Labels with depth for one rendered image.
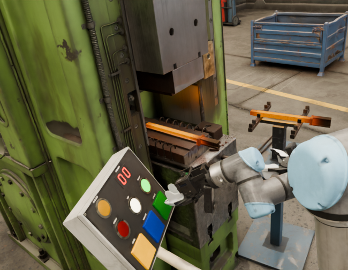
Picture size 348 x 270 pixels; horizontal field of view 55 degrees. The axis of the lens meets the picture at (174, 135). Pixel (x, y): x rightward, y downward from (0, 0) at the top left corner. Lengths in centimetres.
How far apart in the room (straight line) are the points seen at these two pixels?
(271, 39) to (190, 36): 407
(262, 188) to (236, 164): 10
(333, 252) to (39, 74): 126
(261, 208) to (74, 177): 104
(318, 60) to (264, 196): 428
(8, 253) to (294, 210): 211
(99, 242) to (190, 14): 88
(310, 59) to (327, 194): 465
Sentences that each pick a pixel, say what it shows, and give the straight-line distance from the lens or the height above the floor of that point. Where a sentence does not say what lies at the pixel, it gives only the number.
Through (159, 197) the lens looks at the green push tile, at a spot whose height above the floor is 104.
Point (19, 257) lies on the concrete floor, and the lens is 276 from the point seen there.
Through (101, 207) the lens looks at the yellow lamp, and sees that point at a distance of 96.
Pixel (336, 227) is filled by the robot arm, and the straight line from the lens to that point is 66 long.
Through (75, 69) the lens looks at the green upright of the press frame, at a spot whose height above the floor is 145.
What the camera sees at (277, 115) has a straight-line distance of 182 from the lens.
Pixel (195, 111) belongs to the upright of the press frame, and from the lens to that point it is 178.
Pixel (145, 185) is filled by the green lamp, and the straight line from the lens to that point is 112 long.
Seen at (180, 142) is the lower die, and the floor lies 99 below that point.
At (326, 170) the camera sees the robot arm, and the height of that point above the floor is 143.
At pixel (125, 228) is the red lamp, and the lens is 100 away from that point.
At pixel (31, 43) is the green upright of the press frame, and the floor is 151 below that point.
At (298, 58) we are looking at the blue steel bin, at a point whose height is 21.
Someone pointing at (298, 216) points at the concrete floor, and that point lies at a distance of 261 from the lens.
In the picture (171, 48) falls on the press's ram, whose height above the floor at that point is 145.
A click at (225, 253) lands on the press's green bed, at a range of 213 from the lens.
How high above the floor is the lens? 175
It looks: 28 degrees down
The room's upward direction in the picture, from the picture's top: 8 degrees counter-clockwise
